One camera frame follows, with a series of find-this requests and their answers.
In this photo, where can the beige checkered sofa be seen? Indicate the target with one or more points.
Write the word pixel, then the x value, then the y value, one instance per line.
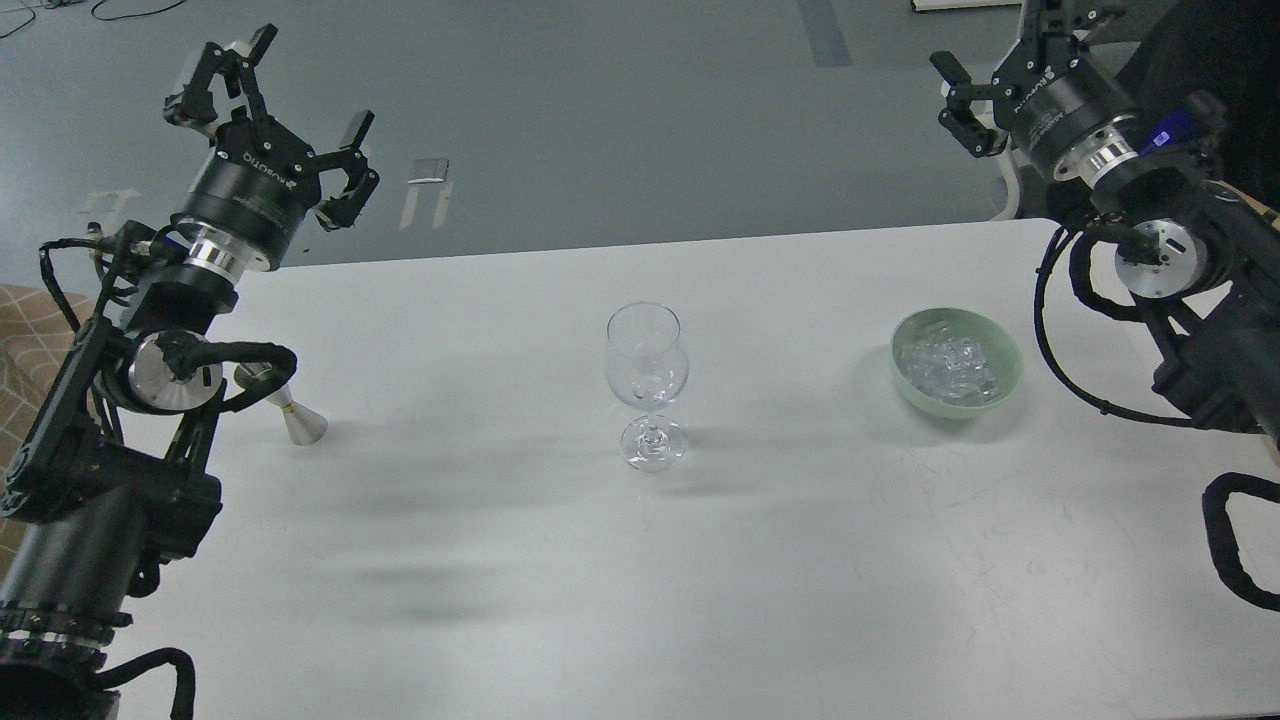
pixel 35 339

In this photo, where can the white board edge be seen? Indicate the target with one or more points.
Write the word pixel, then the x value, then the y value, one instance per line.
pixel 954 5

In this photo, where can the green bowl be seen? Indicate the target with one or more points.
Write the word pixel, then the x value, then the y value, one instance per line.
pixel 937 322

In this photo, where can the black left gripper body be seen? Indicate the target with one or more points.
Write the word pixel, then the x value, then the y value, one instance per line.
pixel 258 196

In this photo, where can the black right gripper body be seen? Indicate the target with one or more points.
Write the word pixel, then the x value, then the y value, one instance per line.
pixel 1051 98

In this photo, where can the person in black shirt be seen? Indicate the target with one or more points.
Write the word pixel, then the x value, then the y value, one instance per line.
pixel 1229 49

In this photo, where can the white office chair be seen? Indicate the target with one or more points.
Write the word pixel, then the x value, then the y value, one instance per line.
pixel 1020 192

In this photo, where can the clear ice cubes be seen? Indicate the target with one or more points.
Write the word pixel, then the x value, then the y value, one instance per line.
pixel 952 370

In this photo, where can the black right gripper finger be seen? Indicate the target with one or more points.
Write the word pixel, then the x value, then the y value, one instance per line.
pixel 1051 32
pixel 958 117

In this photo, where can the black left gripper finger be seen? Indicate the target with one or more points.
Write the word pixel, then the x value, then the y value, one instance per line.
pixel 192 104
pixel 342 210

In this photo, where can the steel cocktail jigger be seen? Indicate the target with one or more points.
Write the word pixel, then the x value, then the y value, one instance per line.
pixel 304 425

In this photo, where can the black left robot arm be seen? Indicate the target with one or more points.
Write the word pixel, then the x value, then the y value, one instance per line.
pixel 112 478

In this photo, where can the clear wine glass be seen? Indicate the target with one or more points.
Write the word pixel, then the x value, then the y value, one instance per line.
pixel 647 368

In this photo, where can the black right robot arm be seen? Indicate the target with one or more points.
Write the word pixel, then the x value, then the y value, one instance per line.
pixel 1163 241

